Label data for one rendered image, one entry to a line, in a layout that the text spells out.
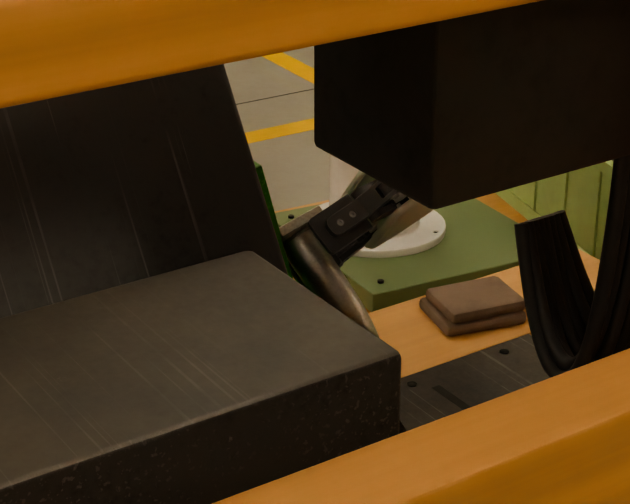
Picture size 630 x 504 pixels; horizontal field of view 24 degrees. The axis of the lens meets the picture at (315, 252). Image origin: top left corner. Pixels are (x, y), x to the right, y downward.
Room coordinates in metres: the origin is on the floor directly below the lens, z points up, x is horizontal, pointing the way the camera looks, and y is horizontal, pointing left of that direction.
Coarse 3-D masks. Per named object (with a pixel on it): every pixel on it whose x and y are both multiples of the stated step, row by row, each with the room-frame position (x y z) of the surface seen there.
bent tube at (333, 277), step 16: (320, 208) 1.02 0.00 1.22; (288, 224) 1.01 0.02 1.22; (304, 224) 1.01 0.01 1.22; (288, 240) 1.02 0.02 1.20; (304, 240) 1.01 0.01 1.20; (288, 256) 1.02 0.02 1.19; (304, 256) 1.01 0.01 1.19; (320, 256) 1.01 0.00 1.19; (304, 272) 1.00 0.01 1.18; (320, 272) 1.00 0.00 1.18; (336, 272) 1.00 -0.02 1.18; (320, 288) 0.99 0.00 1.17; (336, 288) 0.99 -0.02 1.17; (352, 288) 1.00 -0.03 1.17; (336, 304) 0.99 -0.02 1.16; (352, 304) 0.99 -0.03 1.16; (368, 320) 0.99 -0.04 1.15
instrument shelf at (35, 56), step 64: (0, 0) 0.48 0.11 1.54; (64, 0) 0.49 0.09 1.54; (128, 0) 0.51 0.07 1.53; (192, 0) 0.52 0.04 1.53; (256, 0) 0.53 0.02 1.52; (320, 0) 0.55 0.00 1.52; (384, 0) 0.57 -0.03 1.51; (448, 0) 0.59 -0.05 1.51; (512, 0) 0.60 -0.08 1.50; (0, 64) 0.48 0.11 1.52; (64, 64) 0.49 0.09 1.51; (128, 64) 0.50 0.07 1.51; (192, 64) 0.52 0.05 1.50
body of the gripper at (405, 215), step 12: (360, 180) 1.04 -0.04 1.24; (372, 180) 1.04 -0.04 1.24; (348, 192) 1.06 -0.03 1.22; (408, 204) 1.02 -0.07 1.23; (420, 204) 1.03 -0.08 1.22; (396, 216) 1.02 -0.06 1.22; (408, 216) 1.04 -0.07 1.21; (420, 216) 1.07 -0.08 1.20; (372, 228) 1.07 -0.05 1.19; (384, 228) 1.04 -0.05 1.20; (396, 228) 1.05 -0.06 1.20; (372, 240) 1.06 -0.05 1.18; (384, 240) 1.07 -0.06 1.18
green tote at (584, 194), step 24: (600, 168) 1.79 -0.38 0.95; (504, 192) 2.04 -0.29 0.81; (528, 192) 1.97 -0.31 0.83; (552, 192) 1.91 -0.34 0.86; (576, 192) 1.85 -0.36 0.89; (600, 192) 1.79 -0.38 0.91; (528, 216) 1.97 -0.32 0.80; (576, 216) 1.84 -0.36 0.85; (600, 216) 1.78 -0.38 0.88; (576, 240) 1.84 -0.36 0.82; (600, 240) 1.78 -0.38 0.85
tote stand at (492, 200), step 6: (480, 198) 2.05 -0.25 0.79; (486, 198) 2.05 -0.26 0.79; (492, 198) 2.05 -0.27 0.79; (498, 198) 2.05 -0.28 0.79; (486, 204) 2.03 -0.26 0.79; (492, 204) 2.03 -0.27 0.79; (498, 204) 2.03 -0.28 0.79; (504, 204) 2.03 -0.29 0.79; (498, 210) 2.01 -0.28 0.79; (504, 210) 2.01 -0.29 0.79; (510, 210) 2.01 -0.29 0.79; (510, 216) 1.98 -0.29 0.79; (516, 216) 1.98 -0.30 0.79; (522, 216) 1.98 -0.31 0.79
